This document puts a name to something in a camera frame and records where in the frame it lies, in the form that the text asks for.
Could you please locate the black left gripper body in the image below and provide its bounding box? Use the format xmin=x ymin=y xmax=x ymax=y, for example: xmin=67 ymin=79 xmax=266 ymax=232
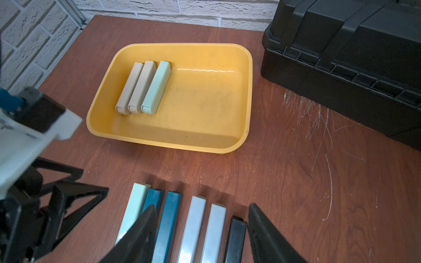
xmin=1 ymin=166 xmax=43 ymax=263

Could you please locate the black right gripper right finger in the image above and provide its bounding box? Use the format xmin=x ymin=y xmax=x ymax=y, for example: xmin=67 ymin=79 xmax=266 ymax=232
xmin=248 ymin=203 xmax=306 ymax=263

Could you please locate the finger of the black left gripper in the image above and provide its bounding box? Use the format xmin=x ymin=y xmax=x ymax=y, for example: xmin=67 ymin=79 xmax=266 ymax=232
xmin=41 ymin=180 xmax=109 ymax=257
xmin=31 ymin=157 xmax=83 ymax=194

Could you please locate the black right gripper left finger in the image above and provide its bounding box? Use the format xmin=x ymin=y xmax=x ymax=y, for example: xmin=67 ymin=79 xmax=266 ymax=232
xmin=101 ymin=205 xmax=157 ymax=263

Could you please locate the light mint bar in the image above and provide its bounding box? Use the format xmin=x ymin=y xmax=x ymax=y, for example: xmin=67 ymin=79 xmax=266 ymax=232
xmin=116 ymin=183 xmax=151 ymax=244

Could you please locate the dark teal bar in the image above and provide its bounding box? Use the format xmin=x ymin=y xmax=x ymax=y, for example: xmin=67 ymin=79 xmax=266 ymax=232
xmin=140 ymin=188 xmax=164 ymax=214

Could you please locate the short beige bar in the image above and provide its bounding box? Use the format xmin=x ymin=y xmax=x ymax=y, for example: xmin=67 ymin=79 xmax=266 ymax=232
xmin=116 ymin=62 xmax=144 ymax=115

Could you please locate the long beige bar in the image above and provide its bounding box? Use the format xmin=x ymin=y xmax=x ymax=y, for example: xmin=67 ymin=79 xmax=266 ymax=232
xmin=128 ymin=61 xmax=156 ymax=114

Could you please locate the pale green bar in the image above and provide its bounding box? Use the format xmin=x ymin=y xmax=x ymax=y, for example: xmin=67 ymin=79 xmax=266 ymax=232
xmin=141 ymin=61 xmax=172 ymax=115

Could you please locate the black bar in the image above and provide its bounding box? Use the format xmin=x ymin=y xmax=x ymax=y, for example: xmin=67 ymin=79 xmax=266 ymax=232
xmin=224 ymin=216 xmax=247 ymax=263

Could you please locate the light grey bar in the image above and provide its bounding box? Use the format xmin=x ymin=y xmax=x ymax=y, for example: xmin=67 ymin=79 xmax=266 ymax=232
xmin=177 ymin=196 xmax=206 ymax=263

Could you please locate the yellow plastic tray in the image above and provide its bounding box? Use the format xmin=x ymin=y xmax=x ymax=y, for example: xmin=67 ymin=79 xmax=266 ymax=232
xmin=86 ymin=43 xmax=253 ymax=154

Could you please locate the black plastic toolbox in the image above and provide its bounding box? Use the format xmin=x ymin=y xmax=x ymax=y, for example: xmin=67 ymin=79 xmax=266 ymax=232
xmin=261 ymin=1 xmax=421 ymax=150

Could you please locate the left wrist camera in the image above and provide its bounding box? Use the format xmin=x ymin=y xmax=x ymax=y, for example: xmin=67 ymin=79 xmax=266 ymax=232
xmin=1 ymin=87 xmax=66 ymax=133

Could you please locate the aluminium left corner post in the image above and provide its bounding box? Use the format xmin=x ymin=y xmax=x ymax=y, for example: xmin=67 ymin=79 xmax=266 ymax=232
xmin=55 ymin=0 xmax=87 ymax=29

